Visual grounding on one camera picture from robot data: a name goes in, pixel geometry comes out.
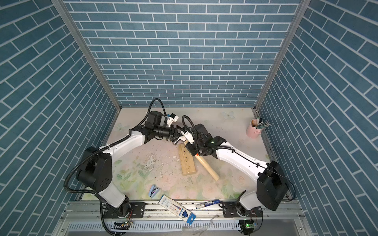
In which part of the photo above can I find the pink cup with tools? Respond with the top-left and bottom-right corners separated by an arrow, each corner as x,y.
246,118 -> 271,138

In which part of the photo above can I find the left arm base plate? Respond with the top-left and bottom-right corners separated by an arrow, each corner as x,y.
101,202 -> 146,219

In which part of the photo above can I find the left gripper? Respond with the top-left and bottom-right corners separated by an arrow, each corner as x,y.
153,125 -> 185,141

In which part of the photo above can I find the wooden plank with nails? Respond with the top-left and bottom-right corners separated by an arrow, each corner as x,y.
178,144 -> 196,176

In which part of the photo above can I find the white blue toothpaste box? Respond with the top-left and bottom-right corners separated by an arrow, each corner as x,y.
158,195 -> 196,225

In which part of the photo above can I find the wooden claw hammer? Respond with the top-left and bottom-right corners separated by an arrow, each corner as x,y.
184,140 -> 220,181

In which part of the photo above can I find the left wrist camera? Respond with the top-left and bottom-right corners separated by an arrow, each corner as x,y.
166,113 -> 179,127

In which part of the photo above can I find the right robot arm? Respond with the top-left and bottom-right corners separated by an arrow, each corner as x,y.
182,115 -> 291,214

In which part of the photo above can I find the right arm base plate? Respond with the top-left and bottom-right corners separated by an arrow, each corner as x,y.
219,202 -> 263,218

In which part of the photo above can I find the clear plastic wrapper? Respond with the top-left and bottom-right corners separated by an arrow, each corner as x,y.
188,214 -> 219,236

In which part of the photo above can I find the blue stapler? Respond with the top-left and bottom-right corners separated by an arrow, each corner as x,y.
149,184 -> 160,199

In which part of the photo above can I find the blue white marker pen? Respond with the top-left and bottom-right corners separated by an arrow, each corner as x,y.
195,199 -> 220,209

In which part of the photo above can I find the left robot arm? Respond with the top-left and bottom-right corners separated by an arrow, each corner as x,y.
64,107 -> 183,211

